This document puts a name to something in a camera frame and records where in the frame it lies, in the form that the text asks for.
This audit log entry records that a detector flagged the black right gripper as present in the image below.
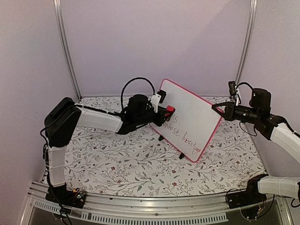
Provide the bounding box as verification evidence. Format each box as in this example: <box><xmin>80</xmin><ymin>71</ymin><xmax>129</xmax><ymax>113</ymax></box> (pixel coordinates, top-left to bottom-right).
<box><xmin>212</xmin><ymin>102</ymin><xmax>260</xmax><ymax>125</ymax></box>

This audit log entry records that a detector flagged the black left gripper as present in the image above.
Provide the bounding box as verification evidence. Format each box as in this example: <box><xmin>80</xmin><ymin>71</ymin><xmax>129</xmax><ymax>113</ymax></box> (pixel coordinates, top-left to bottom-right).
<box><xmin>135</xmin><ymin>107</ymin><xmax>173</xmax><ymax>127</ymax></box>

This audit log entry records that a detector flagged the red whiteboard eraser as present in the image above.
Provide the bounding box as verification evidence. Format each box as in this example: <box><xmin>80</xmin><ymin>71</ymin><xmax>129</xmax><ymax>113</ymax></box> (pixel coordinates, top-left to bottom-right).
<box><xmin>166</xmin><ymin>105</ymin><xmax>175</xmax><ymax>113</ymax></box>

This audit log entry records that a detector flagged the pink framed whiteboard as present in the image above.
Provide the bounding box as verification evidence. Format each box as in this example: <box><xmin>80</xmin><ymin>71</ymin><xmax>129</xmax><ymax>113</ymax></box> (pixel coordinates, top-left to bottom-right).
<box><xmin>150</xmin><ymin>79</ymin><xmax>222</xmax><ymax>163</ymax></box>

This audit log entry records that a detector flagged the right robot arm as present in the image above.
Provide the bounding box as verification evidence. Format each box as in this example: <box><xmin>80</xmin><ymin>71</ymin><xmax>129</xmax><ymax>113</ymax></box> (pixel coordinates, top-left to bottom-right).
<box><xmin>211</xmin><ymin>88</ymin><xmax>300</xmax><ymax>209</ymax></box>

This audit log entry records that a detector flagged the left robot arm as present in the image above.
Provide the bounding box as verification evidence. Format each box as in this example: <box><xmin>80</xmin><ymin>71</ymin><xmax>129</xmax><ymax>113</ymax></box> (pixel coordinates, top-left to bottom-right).
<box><xmin>41</xmin><ymin>93</ymin><xmax>175</xmax><ymax>203</ymax></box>

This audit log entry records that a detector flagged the floral patterned table mat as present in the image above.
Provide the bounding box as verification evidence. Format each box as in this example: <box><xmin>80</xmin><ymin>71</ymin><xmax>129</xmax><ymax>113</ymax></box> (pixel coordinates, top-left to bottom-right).
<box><xmin>45</xmin><ymin>96</ymin><xmax>269</xmax><ymax>197</ymax></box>

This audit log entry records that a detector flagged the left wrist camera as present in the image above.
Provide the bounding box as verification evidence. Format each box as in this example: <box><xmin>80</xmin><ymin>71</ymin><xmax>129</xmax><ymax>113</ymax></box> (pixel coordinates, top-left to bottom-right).
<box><xmin>150</xmin><ymin>90</ymin><xmax>166</xmax><ymax>113</ymax></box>

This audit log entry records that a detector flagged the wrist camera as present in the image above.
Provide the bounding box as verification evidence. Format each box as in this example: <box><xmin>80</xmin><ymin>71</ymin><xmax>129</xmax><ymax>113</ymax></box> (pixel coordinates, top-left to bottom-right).
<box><xmin>150</xmin><ymin>90</ymin><xmax>166</xmax><ymax>113</ymax></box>
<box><xmin>228</xmin><ymin>81</ymin><xmax>241</xmax><ymax>106</ymax></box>

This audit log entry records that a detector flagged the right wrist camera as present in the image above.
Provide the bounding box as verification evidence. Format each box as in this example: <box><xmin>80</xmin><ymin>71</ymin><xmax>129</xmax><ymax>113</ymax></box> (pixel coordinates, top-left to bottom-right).
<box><xmin>228</xmin><ymin>81</ymin><xmax>241</xmax><ymax>106</ymax></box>

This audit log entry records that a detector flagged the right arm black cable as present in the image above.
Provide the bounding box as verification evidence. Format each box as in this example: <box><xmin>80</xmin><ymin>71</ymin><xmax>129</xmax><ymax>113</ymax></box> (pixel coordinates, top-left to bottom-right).
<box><xmin>238</xmin><ymin>81</ymin><xmax>258</xmax><ymax>137</ymax></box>

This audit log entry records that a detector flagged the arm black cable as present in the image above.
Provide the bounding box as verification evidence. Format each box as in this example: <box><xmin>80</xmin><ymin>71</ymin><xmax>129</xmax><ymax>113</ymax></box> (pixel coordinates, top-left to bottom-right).
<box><xmin>238</xmin><ymin>81</ymin><xmax>258</xmax><ymax>137</ymax></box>
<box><xmin>120</xmin><ymin>77</ymin><xmax>156</xmax><ymax>111</ymax></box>

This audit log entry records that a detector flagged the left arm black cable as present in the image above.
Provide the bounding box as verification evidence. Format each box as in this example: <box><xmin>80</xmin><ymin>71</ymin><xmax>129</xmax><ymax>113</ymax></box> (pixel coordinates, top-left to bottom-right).
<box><xmin>120</xmin><ymin>77</ymin><xmax>156</xmax><ymax>111</ymax></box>

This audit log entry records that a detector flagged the right aluminium frame post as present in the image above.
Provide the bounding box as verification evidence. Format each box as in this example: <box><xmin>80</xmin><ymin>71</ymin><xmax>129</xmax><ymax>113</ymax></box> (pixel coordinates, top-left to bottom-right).
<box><xmin>235</xmin><ymin>0</ymin><xmax>257</xmax><ymax>84</ymax></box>

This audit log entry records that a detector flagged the aluminium frame post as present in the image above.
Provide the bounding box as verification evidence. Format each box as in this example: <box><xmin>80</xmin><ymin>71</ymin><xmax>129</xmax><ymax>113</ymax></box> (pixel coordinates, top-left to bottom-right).
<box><xmin>53</xmin><ymin>0</ymin><xmax>82</xmax><ymax>99</ymax></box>
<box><xmin>235</xmin><ymin>0</ymin><xmax>257</xmax><ymax>84</ymax></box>

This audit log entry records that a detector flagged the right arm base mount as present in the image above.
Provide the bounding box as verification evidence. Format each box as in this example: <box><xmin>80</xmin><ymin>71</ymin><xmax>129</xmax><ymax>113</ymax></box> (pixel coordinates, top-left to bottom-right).
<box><xmin>225</xmin><ymin>190</ymin><xmax>267</xmax><ymax>209</ymax></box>

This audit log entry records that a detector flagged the front aluminium rail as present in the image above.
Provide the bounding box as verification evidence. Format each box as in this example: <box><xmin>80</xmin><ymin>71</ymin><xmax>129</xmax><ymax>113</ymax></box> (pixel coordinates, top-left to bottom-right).
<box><xmin>20</xmin><ymin>181</ymin><xmax>300</xmax><ymax>225</ymax></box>

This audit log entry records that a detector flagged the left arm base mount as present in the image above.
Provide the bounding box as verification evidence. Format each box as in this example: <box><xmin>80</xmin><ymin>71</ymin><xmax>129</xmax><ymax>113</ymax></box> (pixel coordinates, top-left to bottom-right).
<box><xmin>45</xmin><ymin>187</ymin><xmax>86</xmax><ymax>209</ymax></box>

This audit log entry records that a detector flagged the left aluminium frame post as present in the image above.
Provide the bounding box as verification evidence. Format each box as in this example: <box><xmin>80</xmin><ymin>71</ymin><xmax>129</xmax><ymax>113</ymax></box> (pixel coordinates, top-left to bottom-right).
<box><xmin>53</xmin><ymin>0</ymin><xmax>82</xmax><ymax>99</ymax></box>

